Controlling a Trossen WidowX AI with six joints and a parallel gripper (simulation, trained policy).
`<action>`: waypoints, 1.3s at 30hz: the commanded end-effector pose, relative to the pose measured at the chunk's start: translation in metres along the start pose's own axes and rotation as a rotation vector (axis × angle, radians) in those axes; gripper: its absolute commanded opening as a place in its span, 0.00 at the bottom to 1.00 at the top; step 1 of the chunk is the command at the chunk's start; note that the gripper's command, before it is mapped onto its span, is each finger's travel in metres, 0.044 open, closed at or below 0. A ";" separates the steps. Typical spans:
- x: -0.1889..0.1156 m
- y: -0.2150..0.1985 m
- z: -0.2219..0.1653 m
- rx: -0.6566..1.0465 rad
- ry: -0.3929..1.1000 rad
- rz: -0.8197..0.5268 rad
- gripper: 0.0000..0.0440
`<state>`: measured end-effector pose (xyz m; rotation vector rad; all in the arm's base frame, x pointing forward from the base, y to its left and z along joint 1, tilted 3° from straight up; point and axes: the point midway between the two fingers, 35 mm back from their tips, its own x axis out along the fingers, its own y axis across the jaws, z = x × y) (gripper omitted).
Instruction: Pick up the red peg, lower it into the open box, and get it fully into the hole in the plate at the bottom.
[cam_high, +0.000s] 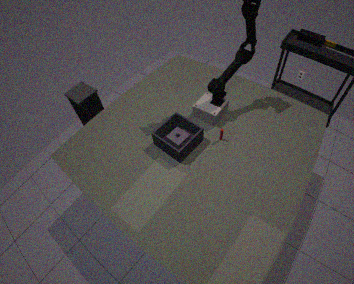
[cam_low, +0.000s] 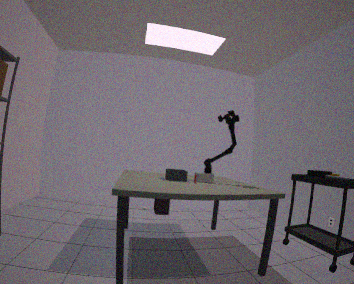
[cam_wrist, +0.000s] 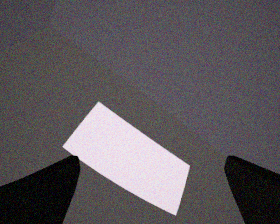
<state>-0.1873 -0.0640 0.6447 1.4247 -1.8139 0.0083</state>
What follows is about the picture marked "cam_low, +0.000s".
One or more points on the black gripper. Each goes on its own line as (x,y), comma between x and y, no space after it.
(232,113)

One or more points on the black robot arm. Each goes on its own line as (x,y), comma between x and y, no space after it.
(231,123)

